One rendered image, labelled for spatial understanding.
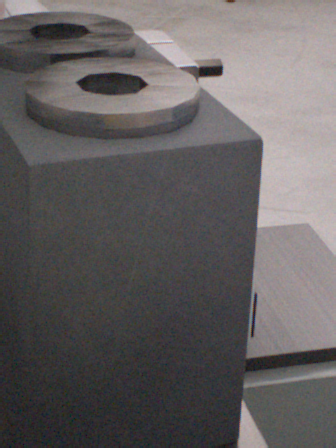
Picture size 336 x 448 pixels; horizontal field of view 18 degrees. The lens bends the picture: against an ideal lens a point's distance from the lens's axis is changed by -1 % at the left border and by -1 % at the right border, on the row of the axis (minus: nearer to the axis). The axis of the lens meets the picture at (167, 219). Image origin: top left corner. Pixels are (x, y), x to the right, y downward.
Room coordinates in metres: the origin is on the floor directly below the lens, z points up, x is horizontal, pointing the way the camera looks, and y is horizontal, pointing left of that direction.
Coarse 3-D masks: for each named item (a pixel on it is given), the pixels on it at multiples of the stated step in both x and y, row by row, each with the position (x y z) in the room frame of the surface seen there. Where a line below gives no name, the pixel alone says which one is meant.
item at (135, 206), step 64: (0, 64) 0.59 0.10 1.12; (64, 64) 0.56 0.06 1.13; (128, 64) 0.56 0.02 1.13; (0, 128) 0.50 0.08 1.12; (64, 128) 0.49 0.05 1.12; (128, 128) 0.48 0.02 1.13; (192, 128) 0.50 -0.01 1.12; (0, 192) 0.50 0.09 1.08; (64, 192) 0.46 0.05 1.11; (128, 192) 0.47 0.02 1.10; (192, 192) 0.48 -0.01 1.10; (256, 192) 0.49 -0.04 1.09; (0, 256) 0.51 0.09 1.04; (64, 256) 0.46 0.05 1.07; (128, 256) 0.47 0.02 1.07; (192, 256) 0.48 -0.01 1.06; (0, 320) 0.52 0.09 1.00; (64, 320) 0.46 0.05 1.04; (128, 320) 0.47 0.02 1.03; (192, 320) 0.48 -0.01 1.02; (0, 384) 0.52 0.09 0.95; (64, 384) 0.45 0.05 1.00; (128, 384) 0.47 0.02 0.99; (192, 384) 0.48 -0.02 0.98
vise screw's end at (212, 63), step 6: (198, 60) 1.03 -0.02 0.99; (204, 60) 1.03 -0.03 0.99; (210, 60) 1.03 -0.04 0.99; (216, 60) 1.04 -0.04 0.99; (204, 66) 1.03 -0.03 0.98; (210, 66) 1.03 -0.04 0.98; (216, 66) 1.03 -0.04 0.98; (222, 66) 1.03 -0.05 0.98; (204, 72) 1.03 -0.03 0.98; (210, 72) 1.03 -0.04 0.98; (216, 72) 1.03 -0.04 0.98; (222, 72) 1.03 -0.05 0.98
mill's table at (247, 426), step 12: (0, 396) 0.53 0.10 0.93; (0, 408) 0.52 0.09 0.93; (0, 420) 0.51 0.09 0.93; (252, 420) 0.52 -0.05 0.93; (0, 432) 0.50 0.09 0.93; (12, 432) 0.50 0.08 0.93; (240, 432) 0.50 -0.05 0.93; (252, 432) 0.50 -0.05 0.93; (0, 444) 0.48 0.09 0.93; (12, 444) 0.48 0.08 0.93; (228, 444) 0.49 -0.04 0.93; (240, 444) 0.49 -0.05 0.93; (252, 444) 0.49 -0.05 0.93; (264, 444) 0.49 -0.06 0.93
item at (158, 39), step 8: (136, 32) 1.07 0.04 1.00; (144, 32) 1.07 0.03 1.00; (152, 32) 1.07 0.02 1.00; (160, 32) 1.07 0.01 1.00; (144, 40) 1.04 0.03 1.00; (152, 40) 1.04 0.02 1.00; (160, 40) 1.04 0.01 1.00; (168, 40) 1.05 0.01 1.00; (160, 48) 1.02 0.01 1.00; (168, 48) 1.03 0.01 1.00; (176, 48) 1.03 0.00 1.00; (168, 56) 0.99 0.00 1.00; (176, 56) 0.99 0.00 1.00; (184, 56) 0.99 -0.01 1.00; (176, 64) 0.97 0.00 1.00; (184, 64) 0.97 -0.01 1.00; (192, 64) 0.97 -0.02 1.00; (192, 72) 0.97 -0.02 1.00
